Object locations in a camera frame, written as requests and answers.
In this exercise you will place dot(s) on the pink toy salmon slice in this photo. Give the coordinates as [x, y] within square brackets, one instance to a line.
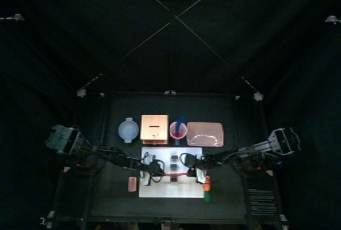
[132, 184]

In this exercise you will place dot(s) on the black toy sushi piece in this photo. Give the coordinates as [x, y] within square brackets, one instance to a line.
[173, 179]
[173, 166]
[175, 157]

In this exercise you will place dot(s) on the pink cup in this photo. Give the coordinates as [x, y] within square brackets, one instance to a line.
[175, 132]

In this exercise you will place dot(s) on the white cutting board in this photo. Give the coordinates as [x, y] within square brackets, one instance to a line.
[171, 190]

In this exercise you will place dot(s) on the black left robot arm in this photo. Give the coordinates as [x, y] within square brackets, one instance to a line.
[68, 139]

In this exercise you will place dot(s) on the printed label sheet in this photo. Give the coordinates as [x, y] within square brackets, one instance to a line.
[263, 202]

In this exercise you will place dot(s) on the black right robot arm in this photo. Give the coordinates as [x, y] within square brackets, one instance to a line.
[284, 141]

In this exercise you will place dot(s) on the orange toy carrot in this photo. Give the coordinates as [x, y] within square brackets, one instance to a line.
[208, 185]

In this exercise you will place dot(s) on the wooden box with slot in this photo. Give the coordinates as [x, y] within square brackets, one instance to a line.
[155, 127]

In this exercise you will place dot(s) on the pink square tray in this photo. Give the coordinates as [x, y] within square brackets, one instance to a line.
[205, 131]

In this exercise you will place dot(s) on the silver frame clamp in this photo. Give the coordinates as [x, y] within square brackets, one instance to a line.
[332, 19]
[259, 95]
[81, 91]
[171, 92]
[15, 17]

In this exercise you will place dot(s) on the blue utensil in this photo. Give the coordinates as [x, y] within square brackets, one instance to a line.
[180, 122]

